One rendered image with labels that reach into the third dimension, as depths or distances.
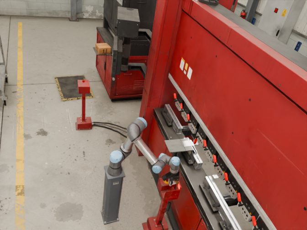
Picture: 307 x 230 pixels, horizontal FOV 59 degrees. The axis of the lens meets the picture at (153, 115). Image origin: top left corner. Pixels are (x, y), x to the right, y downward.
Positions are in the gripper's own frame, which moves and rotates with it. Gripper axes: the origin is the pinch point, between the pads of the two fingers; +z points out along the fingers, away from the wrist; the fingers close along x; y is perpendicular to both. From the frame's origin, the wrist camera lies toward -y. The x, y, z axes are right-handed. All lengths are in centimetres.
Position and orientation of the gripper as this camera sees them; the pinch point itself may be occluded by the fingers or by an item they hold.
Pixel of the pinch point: (169, 185)
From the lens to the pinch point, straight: 270.1
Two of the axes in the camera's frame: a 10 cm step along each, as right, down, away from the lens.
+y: 9.6, -1.2, 2.7
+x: -2.8, -5.9, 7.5
